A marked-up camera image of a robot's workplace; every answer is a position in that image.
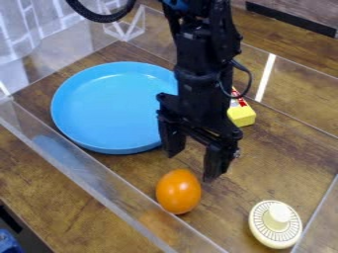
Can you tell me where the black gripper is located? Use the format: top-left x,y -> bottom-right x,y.
157,67 -> 243,182

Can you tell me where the orange ball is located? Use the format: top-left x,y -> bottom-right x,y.
156,169 -> 201,214

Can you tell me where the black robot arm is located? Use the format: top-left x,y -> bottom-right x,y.
157,0 -> 243,182

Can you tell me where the blue round tray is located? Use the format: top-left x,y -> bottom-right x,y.
50,61 -> 176,154

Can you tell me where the yellow butter box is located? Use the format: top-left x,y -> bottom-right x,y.
227,98 -> 256,127

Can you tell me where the cream round lid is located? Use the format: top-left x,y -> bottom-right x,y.
248,200 -> 301,249

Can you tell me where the blue object at corner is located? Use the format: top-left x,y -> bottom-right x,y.
0,229 -> 22,253

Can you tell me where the black cable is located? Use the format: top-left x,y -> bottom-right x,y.
216,58 -> 255,99

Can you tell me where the black corrugated cable conduit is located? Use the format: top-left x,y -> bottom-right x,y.
64,0 -> 138,24

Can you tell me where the clear acrylic enclosure wall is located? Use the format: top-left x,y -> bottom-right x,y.
0,0 -> 338,253

